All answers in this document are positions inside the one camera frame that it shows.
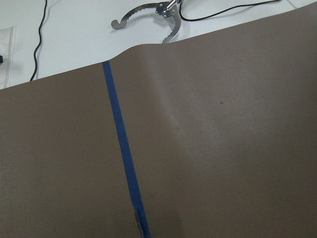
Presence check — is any brown table mat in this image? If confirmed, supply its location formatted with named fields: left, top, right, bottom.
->
left=0, top=3, right=317, bottom=238

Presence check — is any metal reacher grabber tool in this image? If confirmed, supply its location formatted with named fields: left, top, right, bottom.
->
left=111, top=0, right=181, bottom=44

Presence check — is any thin black table cable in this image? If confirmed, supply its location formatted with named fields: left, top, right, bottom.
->
left=29, top=0, right=282, bottom=82

